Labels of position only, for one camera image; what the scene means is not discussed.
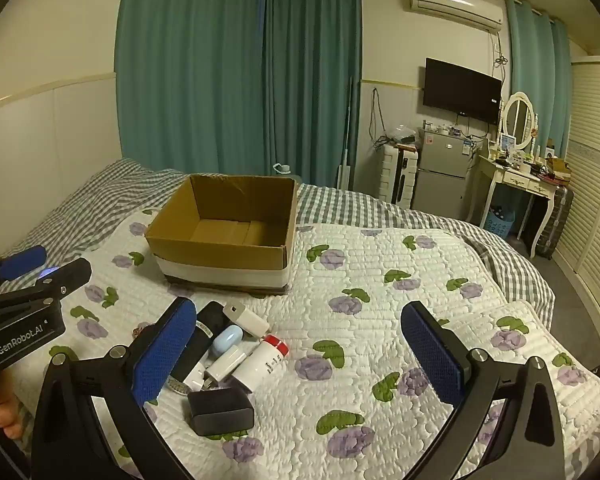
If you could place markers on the white bottle with red cap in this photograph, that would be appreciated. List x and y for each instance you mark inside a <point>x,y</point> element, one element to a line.
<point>257,366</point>

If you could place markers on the black wall television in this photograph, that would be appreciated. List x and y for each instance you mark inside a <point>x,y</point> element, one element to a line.
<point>462,90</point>

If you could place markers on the white air conditioner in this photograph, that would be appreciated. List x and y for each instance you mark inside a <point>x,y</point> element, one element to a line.
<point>454,5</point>

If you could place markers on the light green window curtain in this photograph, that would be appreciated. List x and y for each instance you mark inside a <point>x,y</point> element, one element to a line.
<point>534,60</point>

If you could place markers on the white dressing table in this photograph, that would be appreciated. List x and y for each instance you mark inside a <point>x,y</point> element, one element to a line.
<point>512,175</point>

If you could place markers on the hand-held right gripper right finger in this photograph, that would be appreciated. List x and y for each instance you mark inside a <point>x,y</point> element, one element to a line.
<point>432,355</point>

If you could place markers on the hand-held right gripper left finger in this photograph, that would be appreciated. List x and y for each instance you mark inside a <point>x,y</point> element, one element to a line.
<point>162,352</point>

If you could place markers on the floral quilted blanket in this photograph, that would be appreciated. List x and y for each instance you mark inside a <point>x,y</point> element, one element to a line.
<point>360,270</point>

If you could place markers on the white louvred wardrobe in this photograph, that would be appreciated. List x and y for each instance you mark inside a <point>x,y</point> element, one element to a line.
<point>592,185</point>

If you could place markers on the white suitcase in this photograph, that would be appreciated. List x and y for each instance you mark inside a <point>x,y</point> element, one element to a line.
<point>397,175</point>

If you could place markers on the cardboard box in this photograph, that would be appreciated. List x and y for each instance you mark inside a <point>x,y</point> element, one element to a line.
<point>220,252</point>

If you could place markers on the person's left hand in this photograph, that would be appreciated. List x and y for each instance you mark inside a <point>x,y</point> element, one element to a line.
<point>2,405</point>

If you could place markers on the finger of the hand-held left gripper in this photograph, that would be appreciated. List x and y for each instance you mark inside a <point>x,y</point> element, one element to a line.
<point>22,262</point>
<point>65,275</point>

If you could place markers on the narrow green curtain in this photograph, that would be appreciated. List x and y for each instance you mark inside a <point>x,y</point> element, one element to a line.
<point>312,80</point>

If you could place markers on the white oval mirror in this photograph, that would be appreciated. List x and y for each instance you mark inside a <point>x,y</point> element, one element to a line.
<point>518,117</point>

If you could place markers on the black rectangular case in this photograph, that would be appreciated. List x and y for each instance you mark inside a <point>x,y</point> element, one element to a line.
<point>220,410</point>

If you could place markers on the wide green curtain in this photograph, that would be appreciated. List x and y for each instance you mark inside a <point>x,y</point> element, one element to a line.
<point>190,70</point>

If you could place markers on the blue plastic basket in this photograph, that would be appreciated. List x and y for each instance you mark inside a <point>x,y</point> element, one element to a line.
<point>498,224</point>

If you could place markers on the black oblong device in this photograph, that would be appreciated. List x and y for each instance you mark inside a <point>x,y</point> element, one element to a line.
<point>212,317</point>

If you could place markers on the silver small fridge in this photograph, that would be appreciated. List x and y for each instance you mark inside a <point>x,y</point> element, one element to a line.
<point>442,170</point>

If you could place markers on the dark suitcase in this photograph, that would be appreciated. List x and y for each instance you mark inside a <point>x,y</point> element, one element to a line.
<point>554,222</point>

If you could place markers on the white cylindrical device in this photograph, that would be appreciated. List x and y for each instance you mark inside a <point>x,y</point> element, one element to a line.
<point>225,364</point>

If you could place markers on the light blue egg-shaped case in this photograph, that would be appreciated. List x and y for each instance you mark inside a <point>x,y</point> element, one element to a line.
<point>228,340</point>

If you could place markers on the white power adapter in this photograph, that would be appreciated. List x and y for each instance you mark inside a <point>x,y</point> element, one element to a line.
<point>247,318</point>

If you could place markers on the white mop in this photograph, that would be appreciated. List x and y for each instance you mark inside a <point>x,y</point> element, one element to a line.
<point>345,170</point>

